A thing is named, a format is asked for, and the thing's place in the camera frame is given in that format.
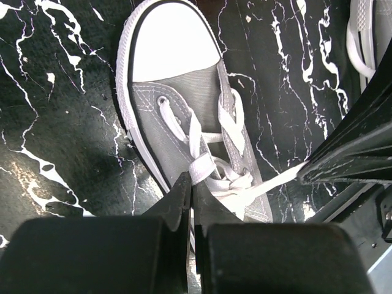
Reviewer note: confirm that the grey sneaker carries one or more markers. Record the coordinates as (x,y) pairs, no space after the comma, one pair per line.
(167,48)
(368,36)

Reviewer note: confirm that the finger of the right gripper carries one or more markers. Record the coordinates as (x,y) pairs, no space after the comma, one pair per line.
(370,112)
(349,168)

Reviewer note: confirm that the white shoelace of sneaker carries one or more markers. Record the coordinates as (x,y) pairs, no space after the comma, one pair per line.
(233,190)

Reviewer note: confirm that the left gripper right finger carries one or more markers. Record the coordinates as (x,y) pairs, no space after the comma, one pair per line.
(237,257)

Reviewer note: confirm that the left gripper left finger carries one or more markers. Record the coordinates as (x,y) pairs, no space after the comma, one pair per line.
(114,254)

